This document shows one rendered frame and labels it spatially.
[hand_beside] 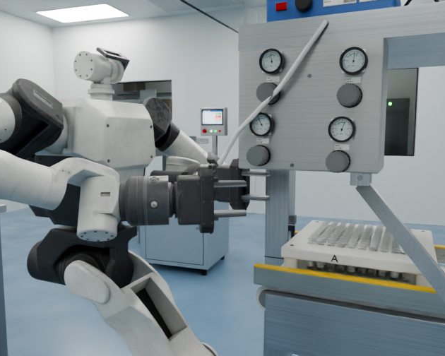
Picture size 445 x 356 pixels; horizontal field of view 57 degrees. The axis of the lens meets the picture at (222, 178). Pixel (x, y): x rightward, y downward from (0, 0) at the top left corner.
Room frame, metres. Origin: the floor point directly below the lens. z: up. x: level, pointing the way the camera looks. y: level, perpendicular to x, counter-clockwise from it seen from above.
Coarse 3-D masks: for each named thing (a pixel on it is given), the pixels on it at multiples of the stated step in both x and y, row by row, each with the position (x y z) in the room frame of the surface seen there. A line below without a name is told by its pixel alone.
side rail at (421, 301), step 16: (256, 272) 0.70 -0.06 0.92; (272, 272) 0.69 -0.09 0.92; (288, 272) 0.67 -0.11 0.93; (288, 288) 0.67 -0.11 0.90; (304, 288) 0.66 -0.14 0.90; (320, 288) 0.65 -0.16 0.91; (336, 288) 0.64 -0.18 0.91; (352, 288) 0.63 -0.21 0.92; (368, 288) 0.62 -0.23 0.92; (384, 288) 0.61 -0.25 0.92; (400, 288) 0.60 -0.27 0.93; (384, 304) 0.61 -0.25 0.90; (400, 304) 0.60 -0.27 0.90; (416, 304) 0.59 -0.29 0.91; (432, 304) 0.58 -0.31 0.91
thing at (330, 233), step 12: (336, 228) 0.84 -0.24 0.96; (348, 228) 0.80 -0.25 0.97; (360, 228) 0.80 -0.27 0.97; (372, 228) 0.79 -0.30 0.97; (324, 240) 0.72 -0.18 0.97; (336, 240) 0.73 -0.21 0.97; (360, 240) 0.71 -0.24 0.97; (372, 240) 0.71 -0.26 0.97; (384, 240) 0.71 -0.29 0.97; (324, 264) 0.73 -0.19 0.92; (336, 264) 0.73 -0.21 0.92
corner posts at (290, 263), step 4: (284, 260) 0.71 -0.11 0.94; (288, 260) 0.70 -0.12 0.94; (292, 260) 0.70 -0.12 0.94; (296, 260) 0.70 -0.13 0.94; (284, 264) 0.71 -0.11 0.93; (288, 264) 0.70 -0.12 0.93; (292, 264) 0.70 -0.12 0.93; (296, 264) 0.70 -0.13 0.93; (416, 276) 0.62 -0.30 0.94; (420, 276) 0.61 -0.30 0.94; (424, 276) 0.61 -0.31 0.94; (416, 280) 0.62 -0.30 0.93; (420, 280) 0.61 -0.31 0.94; (424, 280) 0.61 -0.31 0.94; (416, 284) 0.62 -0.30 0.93; (420, 284) 0.61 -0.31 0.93; (424, 284) 0.61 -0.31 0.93; (428, 284) 0.61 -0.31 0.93
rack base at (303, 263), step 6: (300, 264) 0.74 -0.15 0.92; (306, 264) 0.74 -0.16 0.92; (312, 270) 0.71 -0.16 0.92; (324, 270) 0.71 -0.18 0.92; (336, 270) 0.71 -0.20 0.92; (378, 270) 0.71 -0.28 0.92; (354, 276) 0.68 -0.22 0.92; (360, 276) 0.68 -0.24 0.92; (366, 276) 0.68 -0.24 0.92; (378, 276) 0.68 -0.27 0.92; (390, 276) 0.68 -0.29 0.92; (414, 276) 0.68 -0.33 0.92; (396, 282) 0.65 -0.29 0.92; (402, 282) 0.65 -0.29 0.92; (414, 282) 0.65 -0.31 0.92
